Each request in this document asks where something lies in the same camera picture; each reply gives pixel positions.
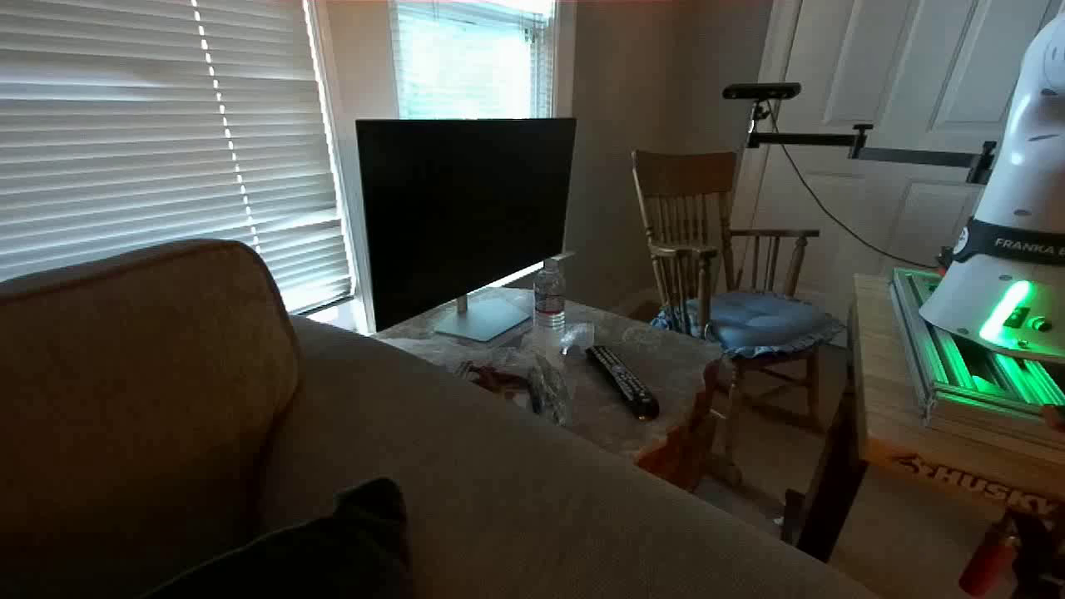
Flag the black remote control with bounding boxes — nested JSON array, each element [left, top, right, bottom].
[[583, 342, 664, 422]]

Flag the crumpled clear plastic bag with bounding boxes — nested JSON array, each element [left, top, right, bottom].
[[520, 320, 603, 430]]

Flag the red brown wrapper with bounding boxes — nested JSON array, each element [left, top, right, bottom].
[[464, 360, 537, 404]]

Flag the black flat screen monitor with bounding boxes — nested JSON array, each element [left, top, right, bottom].
[[353, 118, 579, 345]]

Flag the wooden spindle armchair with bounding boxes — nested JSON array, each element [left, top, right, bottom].
[[629, 148, 827, 494]]

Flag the beige fabric sofa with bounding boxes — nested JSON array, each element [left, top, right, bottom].
[[0, 237, 877, 599]]

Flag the wooden tray table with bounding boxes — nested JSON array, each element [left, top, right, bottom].
[[636, 376, 734, 495]]

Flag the blue ruffled seat cushion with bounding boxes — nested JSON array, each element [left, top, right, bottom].
[[644, 289, 849, 363]]

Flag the narrow white window blinds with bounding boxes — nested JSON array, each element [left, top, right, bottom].
[[393, 0, 562, 125]]

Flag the dark throw pillow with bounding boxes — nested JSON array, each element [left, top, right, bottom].
[[147, 476, 419, 599]]

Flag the wooden Husky workbench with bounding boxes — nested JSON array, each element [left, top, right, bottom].
[[791, 270, 1065, 564]]

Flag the wide white window blinds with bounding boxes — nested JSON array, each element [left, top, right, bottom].
[[0, 0, 357, 320]]

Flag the white panelled door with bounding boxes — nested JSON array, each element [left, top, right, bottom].
[[734, 0, 1063, 325]]

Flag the red clamp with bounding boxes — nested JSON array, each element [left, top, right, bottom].
[[958, 514, 1065, 599]]

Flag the black camera cable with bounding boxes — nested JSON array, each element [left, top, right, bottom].
[[775, 143, 941, 278]]

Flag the black stereo camera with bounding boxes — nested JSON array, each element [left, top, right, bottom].
[[723, 80, 806, 108]]

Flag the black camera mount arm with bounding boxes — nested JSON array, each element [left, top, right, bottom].
[[741, 97, 997, 187]]

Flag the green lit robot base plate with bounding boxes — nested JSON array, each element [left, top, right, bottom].
[[890, 263, 1065, 425]]

